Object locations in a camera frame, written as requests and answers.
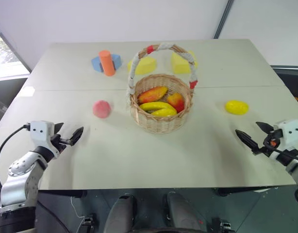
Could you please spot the yellow lemon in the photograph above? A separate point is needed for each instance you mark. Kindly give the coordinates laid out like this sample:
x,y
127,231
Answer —
x,y
236,107

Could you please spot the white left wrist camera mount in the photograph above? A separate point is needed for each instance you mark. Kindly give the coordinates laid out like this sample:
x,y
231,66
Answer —
x,y
41,129

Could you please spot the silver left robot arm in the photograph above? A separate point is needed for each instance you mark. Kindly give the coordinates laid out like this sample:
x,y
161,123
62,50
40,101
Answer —
x,y
18,177

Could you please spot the dark wall strip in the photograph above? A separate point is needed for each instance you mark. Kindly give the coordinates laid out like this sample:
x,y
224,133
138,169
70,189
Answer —
x,y
223,19

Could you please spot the long yellow banana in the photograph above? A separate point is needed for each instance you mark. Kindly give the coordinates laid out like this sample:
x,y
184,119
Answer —
x,y
156,105

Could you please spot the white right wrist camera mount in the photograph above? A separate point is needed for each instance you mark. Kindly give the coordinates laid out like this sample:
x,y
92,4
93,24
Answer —
x,y
290,132

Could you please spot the pink peach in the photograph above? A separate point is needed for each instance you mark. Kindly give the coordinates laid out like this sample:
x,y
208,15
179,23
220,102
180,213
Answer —
x,y
101,109

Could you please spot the blue foam block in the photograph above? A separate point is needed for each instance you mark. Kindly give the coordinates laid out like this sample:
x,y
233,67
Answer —
x,y
117,60

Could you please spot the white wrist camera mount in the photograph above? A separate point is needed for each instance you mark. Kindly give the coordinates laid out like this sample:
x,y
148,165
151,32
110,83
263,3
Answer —
x,y
41,129
290,132

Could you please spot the orange foam cylinder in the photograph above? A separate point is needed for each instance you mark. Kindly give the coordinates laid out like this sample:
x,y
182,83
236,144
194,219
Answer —
x,y
107,63

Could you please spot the red orange mango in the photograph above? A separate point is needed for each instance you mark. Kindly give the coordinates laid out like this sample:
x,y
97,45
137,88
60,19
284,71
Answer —
x,y
152,94

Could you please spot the red yellow apple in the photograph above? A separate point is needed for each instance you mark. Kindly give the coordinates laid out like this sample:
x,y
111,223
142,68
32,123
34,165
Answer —
x,y
177,100

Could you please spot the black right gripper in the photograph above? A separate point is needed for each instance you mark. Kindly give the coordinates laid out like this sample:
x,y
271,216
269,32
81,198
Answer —
x,y
270,148

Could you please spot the short yellow banana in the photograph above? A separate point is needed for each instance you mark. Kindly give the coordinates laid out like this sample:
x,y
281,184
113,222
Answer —
x,y
164,112

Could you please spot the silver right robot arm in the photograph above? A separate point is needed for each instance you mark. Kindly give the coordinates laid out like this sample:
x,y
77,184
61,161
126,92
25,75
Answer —
x,y
295,170

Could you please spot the yellow wedge foam block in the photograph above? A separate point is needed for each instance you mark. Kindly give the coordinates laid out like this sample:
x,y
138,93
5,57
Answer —
x,y
179,64

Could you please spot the yellow rounded foam block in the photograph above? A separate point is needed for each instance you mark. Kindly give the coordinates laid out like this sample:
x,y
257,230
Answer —
x,y
145,66

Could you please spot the window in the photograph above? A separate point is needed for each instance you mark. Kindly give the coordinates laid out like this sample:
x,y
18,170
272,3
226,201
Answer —
x,y
4,58

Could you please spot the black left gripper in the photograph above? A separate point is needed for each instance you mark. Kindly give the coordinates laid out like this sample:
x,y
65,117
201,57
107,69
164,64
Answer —
x,y
58,143

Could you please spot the dark rounded shape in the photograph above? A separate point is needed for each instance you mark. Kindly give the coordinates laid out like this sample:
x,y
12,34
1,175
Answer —
x,y
120,213
185,211

